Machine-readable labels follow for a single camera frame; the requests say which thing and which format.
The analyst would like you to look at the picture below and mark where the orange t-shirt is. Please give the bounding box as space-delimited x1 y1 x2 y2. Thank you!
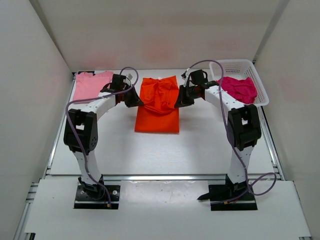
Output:
134 76 180 134

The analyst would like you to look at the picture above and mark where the light pink t-shirt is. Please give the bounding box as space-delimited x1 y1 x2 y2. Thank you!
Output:
72 71 114 101

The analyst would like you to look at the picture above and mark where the magenta t-shirt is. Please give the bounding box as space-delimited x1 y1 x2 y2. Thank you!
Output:
221 76 258 105

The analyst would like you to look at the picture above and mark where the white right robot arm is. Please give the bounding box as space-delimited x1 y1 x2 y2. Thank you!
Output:
174 70 262 192

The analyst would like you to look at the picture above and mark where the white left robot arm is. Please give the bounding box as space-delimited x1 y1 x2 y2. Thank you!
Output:
63 73 144 198

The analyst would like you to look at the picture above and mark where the white perforated plastic basket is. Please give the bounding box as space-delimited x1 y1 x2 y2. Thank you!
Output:
204 59 269 111

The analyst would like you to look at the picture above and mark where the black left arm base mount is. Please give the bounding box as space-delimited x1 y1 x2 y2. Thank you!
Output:
73 183 121 210

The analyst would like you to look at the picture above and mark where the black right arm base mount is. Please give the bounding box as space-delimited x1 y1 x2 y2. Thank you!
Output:
197 180 258 211

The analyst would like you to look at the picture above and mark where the aluminium table edge rail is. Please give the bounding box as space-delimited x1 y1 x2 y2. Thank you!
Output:
44 172 275 181

